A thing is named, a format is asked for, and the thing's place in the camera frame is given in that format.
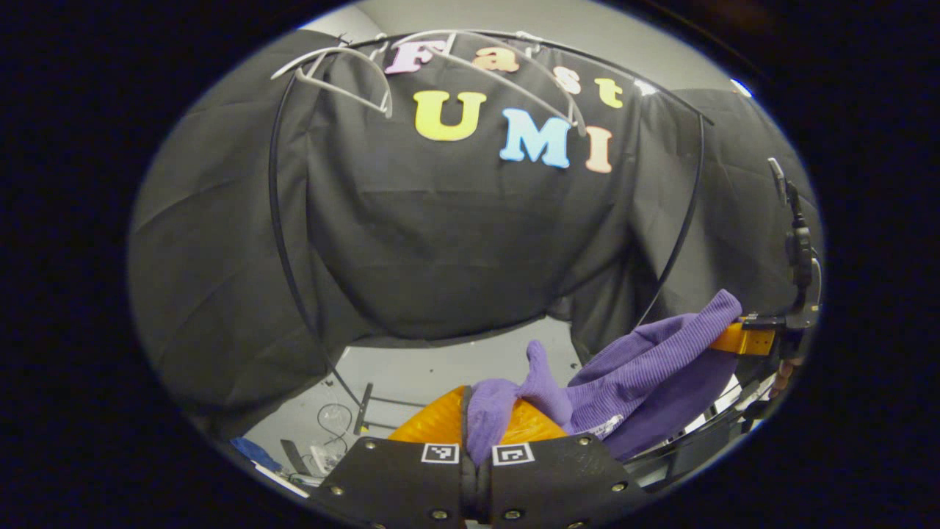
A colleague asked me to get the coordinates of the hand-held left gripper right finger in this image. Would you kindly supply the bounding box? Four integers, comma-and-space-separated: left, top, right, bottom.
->
477, 399, 651, 529

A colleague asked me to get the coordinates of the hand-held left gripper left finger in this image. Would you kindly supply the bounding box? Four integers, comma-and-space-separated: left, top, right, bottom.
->
308, 386, 478, 529

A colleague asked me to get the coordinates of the purple knit jacket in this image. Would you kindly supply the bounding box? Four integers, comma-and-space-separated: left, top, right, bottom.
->
466, 289, 744, 467

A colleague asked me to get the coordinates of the white plastic hanger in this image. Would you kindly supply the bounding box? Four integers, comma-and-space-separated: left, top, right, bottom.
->
270, 44, 394, 118
389, 29, 588, 137

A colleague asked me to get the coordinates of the black clothes rack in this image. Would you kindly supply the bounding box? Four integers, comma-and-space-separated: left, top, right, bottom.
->
268, 29, 715, 434

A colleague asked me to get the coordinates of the flat black device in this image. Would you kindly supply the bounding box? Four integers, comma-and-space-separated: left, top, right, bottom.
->
281, 439, 313, 477

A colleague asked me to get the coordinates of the blue object on floor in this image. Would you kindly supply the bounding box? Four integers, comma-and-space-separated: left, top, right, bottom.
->
230, 437, 283, 472

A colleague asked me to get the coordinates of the black backdrop cloth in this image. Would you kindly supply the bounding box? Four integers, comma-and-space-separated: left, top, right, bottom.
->
129, 29, 823, 442

